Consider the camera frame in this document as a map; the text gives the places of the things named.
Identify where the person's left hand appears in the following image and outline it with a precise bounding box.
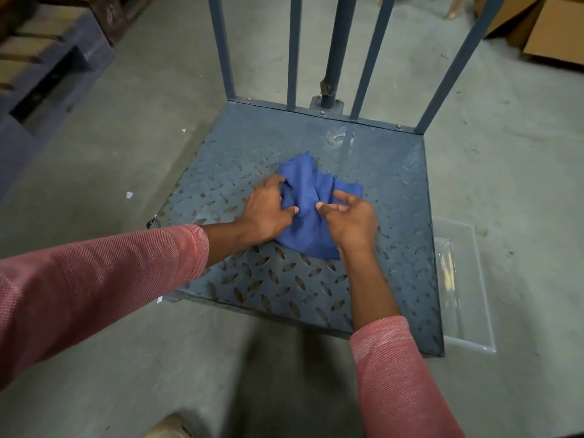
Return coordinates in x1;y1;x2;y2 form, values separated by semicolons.
236;174;301;245

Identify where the person's right forearm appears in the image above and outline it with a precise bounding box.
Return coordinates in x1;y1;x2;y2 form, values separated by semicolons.
339;248;466;438

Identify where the light wooden furniture leg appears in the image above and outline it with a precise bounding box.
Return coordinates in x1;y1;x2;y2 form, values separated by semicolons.
443;0;470;21

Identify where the person's left forearm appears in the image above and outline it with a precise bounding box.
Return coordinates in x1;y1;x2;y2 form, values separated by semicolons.
0;218;256;391

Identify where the person's right hand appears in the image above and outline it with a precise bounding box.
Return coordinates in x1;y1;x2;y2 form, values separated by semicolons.
316;190;380;257

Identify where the brown cardboard box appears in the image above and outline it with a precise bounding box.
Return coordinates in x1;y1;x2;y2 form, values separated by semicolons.
473;0;546;41
522;0;584;67

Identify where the blue cleaning cloth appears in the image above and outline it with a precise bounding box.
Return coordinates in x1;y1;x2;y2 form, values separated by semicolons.
273;151;364;261

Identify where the person's left white clog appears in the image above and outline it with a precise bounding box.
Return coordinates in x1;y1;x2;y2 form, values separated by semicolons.
145;411;193;438

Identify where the clear plastic container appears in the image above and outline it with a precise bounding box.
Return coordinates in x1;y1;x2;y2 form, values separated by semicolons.
431;215;497;355

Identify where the blue wooden pallet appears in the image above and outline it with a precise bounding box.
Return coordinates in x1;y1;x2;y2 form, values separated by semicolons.
0;0;158;201

